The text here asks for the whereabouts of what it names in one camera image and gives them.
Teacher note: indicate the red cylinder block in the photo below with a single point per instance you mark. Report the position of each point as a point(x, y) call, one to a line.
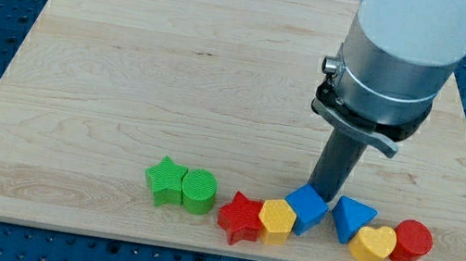
point(414, 241)

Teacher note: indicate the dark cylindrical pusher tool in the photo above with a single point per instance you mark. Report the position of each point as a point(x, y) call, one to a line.
point(339, 156)

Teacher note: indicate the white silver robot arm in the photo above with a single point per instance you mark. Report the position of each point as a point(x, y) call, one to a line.
point(395, 59)

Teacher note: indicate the red star block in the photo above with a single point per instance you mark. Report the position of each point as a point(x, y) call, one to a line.
point(239, 219)

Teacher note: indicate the yellow heart block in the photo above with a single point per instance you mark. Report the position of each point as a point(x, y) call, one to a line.
point(371, 244)

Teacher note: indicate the blue cube block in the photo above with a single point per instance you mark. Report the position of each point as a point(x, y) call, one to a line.
point(309, 207)

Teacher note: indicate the light wooden board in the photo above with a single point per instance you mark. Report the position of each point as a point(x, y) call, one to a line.
point(99, 90)

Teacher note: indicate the green star block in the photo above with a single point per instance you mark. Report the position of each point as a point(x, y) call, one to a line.
point(164, 180)

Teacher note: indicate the green cylinder block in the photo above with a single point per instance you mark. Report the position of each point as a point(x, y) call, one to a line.
point(199, 189)

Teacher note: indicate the blue triangle block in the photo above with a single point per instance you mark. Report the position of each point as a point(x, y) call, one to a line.
point(349, 216)

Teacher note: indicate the yellow hexagon block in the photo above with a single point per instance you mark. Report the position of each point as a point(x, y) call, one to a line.
point(277, 219)

